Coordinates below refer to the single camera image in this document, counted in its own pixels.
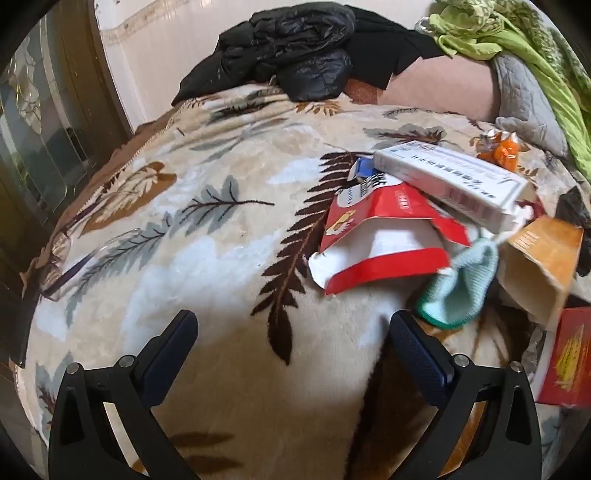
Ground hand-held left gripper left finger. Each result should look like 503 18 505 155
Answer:
48 310 200 480

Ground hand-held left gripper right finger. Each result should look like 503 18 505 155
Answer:
389 310 543 480

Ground red and white torn carton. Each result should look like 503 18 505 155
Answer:
308 173 472 296

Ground long white carton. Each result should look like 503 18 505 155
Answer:
373 141 532 234

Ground blue and white box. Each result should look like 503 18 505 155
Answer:
349 157 384 185

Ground orange snack wrapper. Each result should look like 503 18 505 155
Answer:
477 129 520 172

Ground teal knit cloth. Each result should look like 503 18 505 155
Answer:
416 237 500 329

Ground leaf printed beige blanket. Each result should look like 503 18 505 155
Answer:
14 85 591 480

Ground red box with yellow print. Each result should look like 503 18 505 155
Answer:
531 307 591 407

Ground tan cardboard box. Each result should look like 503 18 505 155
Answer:
496 216 585 330

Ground clear eyeglasses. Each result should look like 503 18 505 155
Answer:
39 228 144 301

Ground pink and brown sofa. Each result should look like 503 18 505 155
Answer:
344 53 504 123

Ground wooden glass door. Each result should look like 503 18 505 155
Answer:
0 18 130 370

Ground grey quilted pillow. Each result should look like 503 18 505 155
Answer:
489 51 571 158

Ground black cloth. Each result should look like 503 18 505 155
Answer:
342 7 451 90

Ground black puffer jacket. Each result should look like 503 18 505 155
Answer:
172 2 356 108

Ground green quilt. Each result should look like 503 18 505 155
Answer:
425 0 591 178

